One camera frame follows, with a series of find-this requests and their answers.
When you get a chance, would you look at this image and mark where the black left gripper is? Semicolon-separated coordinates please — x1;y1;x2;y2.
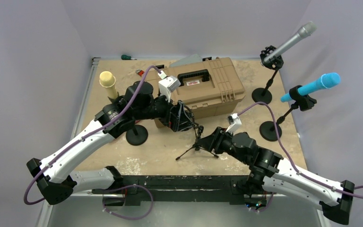
134;89;193;131

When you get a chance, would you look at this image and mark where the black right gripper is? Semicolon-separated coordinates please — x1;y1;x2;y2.
197;127;249;165

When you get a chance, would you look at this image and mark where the black tripod shock mount stand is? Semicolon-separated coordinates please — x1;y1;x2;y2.
175;106;220;161

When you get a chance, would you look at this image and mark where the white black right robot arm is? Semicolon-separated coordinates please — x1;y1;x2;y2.
194;127;354;225

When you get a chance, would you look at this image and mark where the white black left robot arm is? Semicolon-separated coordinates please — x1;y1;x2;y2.
27;77;194;205

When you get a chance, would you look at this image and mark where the black stand for cream microphone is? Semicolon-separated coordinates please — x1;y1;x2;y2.
104;96;148;146

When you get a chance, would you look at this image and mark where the black clip stand for blue microphone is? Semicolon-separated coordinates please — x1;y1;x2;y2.
259;85;317;141

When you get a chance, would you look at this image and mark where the cream yellow microphone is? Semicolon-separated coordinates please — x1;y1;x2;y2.
99;71;119;99

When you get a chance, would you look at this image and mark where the blue microphone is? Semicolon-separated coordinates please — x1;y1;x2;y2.
280;72;341;102

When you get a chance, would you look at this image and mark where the silver microphone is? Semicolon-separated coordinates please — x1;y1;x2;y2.
264;21;317;63

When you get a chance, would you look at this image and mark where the tan plastic tool case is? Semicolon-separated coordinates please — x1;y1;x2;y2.
142;57;246;129

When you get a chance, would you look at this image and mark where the grey flat sheet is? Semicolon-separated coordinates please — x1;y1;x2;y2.
169;54;202;68

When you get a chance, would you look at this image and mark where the red small tool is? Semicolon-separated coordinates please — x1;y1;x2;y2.
135;70;145;77

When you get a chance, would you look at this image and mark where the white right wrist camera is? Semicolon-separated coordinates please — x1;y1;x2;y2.
225;113;242;134

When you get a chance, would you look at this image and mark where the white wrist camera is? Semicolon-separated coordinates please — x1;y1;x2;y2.
158;70;181;103
225;113;242;134

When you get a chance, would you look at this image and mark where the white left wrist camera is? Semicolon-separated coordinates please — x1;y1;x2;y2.
158;70;181;103

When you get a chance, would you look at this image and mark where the black shock mount round-base stand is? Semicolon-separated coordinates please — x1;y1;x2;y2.
251;45;285;106

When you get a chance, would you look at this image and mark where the green screwdriver handle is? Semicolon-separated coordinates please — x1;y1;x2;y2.
121;54;137;61

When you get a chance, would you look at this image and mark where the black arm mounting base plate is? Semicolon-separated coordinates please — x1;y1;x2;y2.
92;175;271;209

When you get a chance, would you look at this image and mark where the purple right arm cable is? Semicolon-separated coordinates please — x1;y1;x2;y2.
236;102;363;200

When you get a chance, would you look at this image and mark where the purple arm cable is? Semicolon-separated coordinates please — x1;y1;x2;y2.
236;102;363;200
23;65;164;206

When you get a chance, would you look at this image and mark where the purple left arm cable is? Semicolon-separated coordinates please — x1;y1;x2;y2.
23;65;164;206

